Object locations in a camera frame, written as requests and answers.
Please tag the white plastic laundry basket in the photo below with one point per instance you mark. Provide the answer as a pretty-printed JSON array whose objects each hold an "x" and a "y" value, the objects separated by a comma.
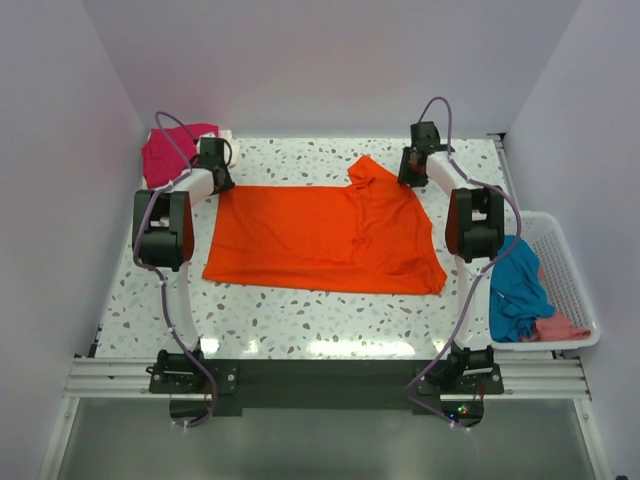
[{"x": 560, "y": 278}]

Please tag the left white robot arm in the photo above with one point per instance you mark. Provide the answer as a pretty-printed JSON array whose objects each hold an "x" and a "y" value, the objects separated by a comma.
[{"x": 163, "y": 237}]

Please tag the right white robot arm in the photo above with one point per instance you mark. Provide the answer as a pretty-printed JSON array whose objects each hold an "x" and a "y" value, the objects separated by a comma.
[{"x": 474, "y": 233}]

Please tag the folded magenta t-shirt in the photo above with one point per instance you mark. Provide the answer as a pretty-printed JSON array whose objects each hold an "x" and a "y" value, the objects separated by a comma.
[{"x": 162, "y": 155}]

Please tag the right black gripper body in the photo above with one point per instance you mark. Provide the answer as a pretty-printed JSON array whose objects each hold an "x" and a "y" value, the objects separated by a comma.
[{"x": 407, "y": 174}]

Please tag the folded white t-shirt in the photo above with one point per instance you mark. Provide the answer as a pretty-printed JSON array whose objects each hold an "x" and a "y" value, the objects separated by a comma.
[{"x": 231, "y": 150}]

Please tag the teal t-shirt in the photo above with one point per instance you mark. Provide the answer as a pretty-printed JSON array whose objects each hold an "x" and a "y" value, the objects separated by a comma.
[{"x": 517, "y": 297}]

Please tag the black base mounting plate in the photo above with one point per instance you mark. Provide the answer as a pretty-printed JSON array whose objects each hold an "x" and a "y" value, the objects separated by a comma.
[{"x": 230, "y": 387}]

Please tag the pink t-shirt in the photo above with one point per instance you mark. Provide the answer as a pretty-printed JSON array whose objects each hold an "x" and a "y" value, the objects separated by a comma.
[{"x": 538, "y": 320}]

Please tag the aluminium frame rail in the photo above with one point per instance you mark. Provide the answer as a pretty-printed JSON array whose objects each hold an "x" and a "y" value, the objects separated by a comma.
[{"x": 526, "y": 375}]

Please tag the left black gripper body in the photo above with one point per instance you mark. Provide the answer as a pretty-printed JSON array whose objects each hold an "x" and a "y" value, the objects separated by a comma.
[{"x": 228, "y": 181}]

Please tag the orange t-shirt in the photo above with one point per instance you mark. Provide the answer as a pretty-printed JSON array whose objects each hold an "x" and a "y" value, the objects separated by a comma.
[{"x": 371, "y": 236}]

